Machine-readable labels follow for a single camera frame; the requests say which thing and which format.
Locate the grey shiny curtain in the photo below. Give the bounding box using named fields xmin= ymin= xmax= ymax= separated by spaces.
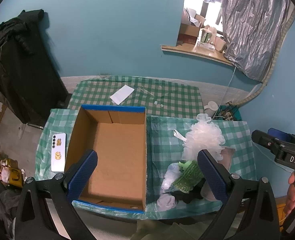
xmin=205 ymin=0 xmax=291 ymax=82

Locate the green knobbly cloth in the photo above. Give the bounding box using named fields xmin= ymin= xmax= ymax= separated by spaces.
xmin=173 ymin=160 xmax=204 ymax=193

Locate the white plastic bag blue print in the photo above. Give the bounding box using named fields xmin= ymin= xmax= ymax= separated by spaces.
xmin=161 ymin=163 xmax=181 ymax=190

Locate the blue cardboard box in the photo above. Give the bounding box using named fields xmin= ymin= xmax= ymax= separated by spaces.
xmin=65 ymin=105 xmax=147 ymax=213

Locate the white crumpled tissue cloth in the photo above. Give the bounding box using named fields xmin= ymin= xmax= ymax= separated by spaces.
xmin=156 ymin=193 xmax=177 ymax=212

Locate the green checked tablecloth near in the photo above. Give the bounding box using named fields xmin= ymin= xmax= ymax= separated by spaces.
xmin=35 ymin=109 xmax=257 ymax=219

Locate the white jug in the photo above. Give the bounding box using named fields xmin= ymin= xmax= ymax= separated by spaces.
xmin=204 ymin=101 xmax=219 ymax=118

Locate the black sock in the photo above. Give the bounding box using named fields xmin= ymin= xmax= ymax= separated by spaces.
xmin=171 ymin=178 xmax=206 ymax=204

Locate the wooden window sill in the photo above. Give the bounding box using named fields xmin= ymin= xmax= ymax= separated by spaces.
xmin=161 ymin=43 xmax=233 ymax=66

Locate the white cable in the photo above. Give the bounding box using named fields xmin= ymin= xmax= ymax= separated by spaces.
xmin=212 ymin=65 xmax=237 ymax=120

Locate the white mesh bath pouf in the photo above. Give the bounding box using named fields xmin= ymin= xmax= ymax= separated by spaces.
xmin=174 ymin=113 xmax=226 ymax=161

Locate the grey sock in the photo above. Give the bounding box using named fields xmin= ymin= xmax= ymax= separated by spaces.
xmin=200 ymin=147 xmax=235 ymax=202

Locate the green checked tablecloth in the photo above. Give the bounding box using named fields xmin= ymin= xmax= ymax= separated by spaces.
xmin=68 ymin=76 xmax=204 ymax=119
xmin=35 ymin=109 xmax=257 ymax=219

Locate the white paper envelope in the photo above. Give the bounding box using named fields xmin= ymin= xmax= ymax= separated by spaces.
xmin=109 ymin=85 xmax=134 ymax=105

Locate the white smartphone with stickers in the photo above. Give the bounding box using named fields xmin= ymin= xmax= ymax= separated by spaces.
xmin=51 ymin=133 xmax=66 ymax=172

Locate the person's right hand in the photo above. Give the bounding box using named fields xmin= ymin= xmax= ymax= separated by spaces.
xmin=284 ymin=172 xmax=295 ymax=216

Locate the green checked tablecloth far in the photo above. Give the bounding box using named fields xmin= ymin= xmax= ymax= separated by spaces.
xmin=68 ymin=76 xmax=204 ymax=119

